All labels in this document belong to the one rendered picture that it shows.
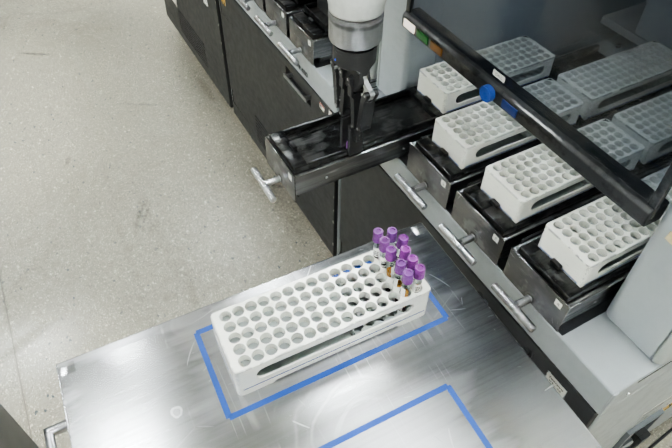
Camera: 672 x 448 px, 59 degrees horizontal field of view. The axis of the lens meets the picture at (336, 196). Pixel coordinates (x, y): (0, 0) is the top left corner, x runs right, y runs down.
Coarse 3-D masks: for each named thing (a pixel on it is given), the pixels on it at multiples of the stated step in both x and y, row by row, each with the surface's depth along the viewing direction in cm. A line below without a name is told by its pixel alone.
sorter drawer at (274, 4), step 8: (272, 0) 158; (280, 0) 155; (288, 0) 155; (272, 8) 160; (280, 8) 155; (288, 8) 153; (296, 8) 154; (256, 16) 162; (272, 16) 162; (280, 16) 156; (288, 16) 154; (264, 24) 159; (272, 24) 160; (280, 24) 158; (288, 24) 155; (272, 32) 157
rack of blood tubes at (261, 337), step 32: (288, 288) 85; (320, 288) 84; (352, 288) 84; (384, 288) 89; (224, 320) 82; (256, 320) 82; (288, 320) 82; (320, 320) 82; (352, 320) 81; (384, 320) 85; (224, 352) 77; (256, 352) 78; (288, 352) 77; (320, 352) 81
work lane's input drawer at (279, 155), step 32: (384, 96) 127; (416, 96) 127; (288, 128) 119; (320, 128) 121; (384, 128) 121; (416, 128) 121; (288, 160) 112; (320, 160) 113; (352, 160) 116; (384, 160) 121; (288, 192) 117
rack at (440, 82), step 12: (420, 72) 125; (432, 72) 125; (444, 72) 125; (456, 72) 125; (420, 84) 127; (432, 84) 123; (444, 84) 123; (456, 84) 122; (468, 84) 122; (432, 96) 124; (444, 96) 120; (456, 96) 121; (468, 96) 129; (444, 108) 122
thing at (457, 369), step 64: (448, 256) 96; (192, 320) 87; (448, 320) 88; (64, 384) 80; (128, 384) 80; (192, 384) 80; (320, 384) 81; (384, 384) 81; (448, 384) 81; (512, 384) 81
